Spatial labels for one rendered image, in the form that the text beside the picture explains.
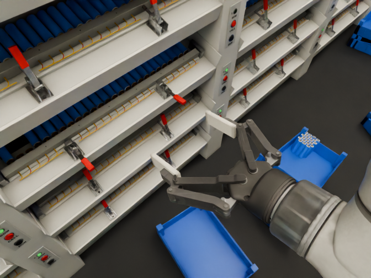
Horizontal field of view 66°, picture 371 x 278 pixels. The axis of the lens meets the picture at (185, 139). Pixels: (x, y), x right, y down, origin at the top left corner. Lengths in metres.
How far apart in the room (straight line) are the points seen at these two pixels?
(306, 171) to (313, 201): 0.85
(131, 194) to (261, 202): 0.68
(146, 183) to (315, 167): 0.69
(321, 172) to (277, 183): 0.88
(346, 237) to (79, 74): 0.48
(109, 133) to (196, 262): 0.58
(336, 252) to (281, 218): 0.07
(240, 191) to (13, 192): 0.47
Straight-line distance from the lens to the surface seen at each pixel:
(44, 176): 0.69
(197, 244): 1.09
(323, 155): 1.36
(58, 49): 0.59
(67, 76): 0.57
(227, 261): 1.08
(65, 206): 0.85
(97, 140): 0.69
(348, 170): 1.39
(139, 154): 0.87
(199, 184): 0.44
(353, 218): 0.36
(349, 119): 1.57
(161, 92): 0.75
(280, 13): 1.10
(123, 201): 1.02
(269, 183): 0.41
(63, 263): 1.02
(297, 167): 1.24
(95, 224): 1.01
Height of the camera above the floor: 1.05
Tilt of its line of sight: 55 degrees down
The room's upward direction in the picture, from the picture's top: straight up
